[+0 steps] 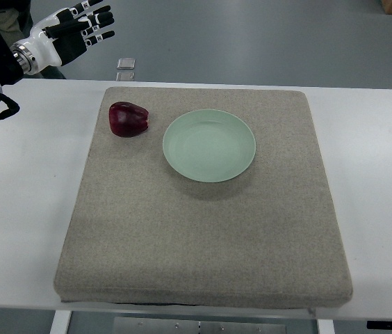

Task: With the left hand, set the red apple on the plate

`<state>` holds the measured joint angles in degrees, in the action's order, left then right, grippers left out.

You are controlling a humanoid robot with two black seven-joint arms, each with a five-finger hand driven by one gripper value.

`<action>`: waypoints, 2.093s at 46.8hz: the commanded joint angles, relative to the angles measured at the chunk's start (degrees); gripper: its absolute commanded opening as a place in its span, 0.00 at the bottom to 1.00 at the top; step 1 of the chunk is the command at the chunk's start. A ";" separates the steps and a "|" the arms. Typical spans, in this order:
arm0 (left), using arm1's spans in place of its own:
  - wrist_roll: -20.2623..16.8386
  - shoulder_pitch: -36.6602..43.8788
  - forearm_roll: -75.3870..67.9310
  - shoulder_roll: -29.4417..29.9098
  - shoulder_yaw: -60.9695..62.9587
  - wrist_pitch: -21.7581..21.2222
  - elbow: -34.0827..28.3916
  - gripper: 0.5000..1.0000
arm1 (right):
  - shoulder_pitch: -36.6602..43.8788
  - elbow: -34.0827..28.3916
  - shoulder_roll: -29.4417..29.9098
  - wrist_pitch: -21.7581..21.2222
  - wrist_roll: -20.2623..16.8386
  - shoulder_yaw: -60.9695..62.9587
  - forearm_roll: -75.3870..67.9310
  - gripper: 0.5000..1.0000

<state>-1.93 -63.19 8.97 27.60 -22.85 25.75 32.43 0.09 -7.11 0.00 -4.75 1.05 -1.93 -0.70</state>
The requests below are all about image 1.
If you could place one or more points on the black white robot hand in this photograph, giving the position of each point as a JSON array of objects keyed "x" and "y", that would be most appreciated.
[{"x": 63, "y": 36}]

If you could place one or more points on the red apple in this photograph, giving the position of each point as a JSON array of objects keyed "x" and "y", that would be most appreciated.
[{"x": 127, "y": 119}]

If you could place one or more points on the metal floor socket plate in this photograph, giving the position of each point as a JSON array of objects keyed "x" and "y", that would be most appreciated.
[{"x": 125, "y": 69}]

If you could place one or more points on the light green plate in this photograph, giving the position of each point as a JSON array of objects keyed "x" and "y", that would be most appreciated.
[{"x": 209, "y": 145}]

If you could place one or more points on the beige fabric mat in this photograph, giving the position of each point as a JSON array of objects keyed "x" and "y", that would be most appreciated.
[{"x": 142, "y": 233}]

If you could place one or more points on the white table leg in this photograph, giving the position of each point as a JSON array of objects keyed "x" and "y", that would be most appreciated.
[{"x": 61, "y": 322}]

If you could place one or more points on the metal table base plate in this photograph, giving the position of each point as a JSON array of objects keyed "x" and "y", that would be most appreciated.
[{"x": 132, "y": 325}]

